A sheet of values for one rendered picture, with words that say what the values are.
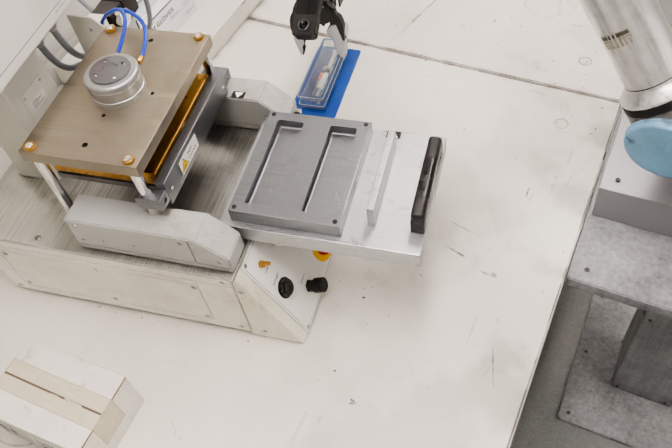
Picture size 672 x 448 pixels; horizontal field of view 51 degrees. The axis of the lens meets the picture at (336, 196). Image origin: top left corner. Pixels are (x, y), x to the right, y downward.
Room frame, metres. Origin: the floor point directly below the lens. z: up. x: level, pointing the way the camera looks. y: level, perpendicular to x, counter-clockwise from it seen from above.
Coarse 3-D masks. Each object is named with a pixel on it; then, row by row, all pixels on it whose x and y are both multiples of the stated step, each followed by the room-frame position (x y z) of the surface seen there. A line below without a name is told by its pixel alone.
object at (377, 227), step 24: (264, 120) 0.82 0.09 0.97; (384, 144) 0.73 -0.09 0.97; (408, 144) 0.72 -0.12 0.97; (384, 168) 0.64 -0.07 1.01; (408, 168) 0.67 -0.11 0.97; (360, 192) 0.64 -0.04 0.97; (384, 192) 0.63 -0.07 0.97; (408, 192) 0.63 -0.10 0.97; (432, 192) 0.62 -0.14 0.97; (360, 216) 0.60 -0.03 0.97; (384, 216) 0.59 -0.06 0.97; (408, 216) 0.58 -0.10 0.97; (264, 240) 0.60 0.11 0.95; (288, 240) 0.59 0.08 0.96; (312, 240) 0.57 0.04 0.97; (336, 240) 0.56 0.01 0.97; (360, 240) 0.56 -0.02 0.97; (384, 240) 0.55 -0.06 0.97; (408, 240) 0.54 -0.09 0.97; (408, 264) 0.52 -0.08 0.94
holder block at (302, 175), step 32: (288, 128) 0.78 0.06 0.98; (320, 128) 0.76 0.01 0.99; (352, 128) 0.75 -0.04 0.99; (256, 160) 0.71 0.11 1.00; (288, 160) 0.72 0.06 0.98; (320, 160) 0.70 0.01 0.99; (352, 160) 0.68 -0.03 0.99; (256, 192) 0.67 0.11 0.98; (288, 192) 0.64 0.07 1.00; (320, 192) 0.65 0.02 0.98; (352, 192) 0.63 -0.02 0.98; (288, 224) 0.60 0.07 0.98; (320, 224) 0.58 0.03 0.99
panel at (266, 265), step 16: (256, 256) 0.60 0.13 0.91; (272, 256) 0.62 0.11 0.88; (288, 256) 0.64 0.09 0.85; (304, 256) 0.65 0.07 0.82; (320, 256) 0.67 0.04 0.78; (256, 272) 0.58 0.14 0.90; (272, 272) 0.60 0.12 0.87; (288, 272) 0.61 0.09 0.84; (304, 272) 0.63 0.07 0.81; (320, 272) 0.65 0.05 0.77; (272, 288) 0.58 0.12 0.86; (304, 288) 0.61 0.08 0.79; (288, 304) 0.57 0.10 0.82; (304, 304) 0.58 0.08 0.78; (304, 320) 0.56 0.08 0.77
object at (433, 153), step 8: (432, 136) 0.69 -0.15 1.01; (432, 144) 0.67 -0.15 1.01; (440, 144) 0.67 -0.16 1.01; (432, 152) 0.66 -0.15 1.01; (440, 152) 0.67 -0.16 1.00; (424, 160) 0.65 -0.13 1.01; (432, 160) 0.64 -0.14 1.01; (424, 168) 0.63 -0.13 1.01; (432, 168) 0.63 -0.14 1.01; (424, 176) 0.62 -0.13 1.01; (432, 176) 0.62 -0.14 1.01; (424, 184) 0.60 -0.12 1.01; (432, 184) 0.61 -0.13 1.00; (416, 192) 0.59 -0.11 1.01; (424, 192) 0.59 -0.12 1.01; (416, 200) 0.58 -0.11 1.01; (424, 200) 0.58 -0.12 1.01; (416, 208) 0.56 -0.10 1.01; (424, 208) 0.56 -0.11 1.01; (416, 216) 0.55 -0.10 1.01; (424, 216) 0.55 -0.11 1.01; (416, 224) 0.55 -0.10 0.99; (424, 224) 0.55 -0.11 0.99; (416, 232) 0.55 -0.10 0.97; (424, 232) 0.55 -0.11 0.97
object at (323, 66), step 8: (328, 40) 1.21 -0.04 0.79; (320, 48) 1.19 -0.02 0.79; (328, 48) 1.19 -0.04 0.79; (320, 56) 1.17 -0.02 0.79; (328, 56) 1.16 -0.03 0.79; (336, 56) 1.16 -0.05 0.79; (312, 64) 1.14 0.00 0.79; (320, 64) 1.14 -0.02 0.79; (328, 64) 1.14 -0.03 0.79; (336, 64) 1.13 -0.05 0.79; (312, 72) 1.12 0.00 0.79; (320, 72) 1.11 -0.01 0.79; (328, 72) 1.11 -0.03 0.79; (304, 80) 1.10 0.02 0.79; (312, 80) 1.09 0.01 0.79; (320, 80) 1.09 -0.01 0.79; (328, 80) 1.09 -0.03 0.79; (304, 88) 1.08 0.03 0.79; (312, 88) 1.07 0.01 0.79; (320, 88) 1.07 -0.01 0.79; (304, 96) 1.05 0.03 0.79; (312, 96) 1.05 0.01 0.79; (320, 96) 1.04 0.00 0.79
